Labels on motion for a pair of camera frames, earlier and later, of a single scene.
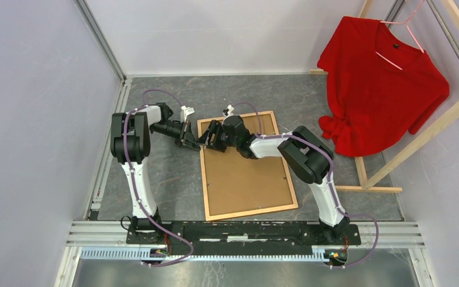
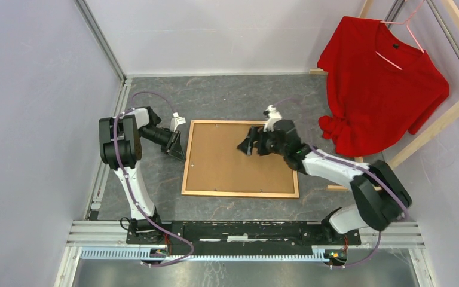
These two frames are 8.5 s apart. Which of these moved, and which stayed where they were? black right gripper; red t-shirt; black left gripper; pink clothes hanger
Moved: black left gripper; black right gripper
Stayed: pink clothes hanger; red t-shirt
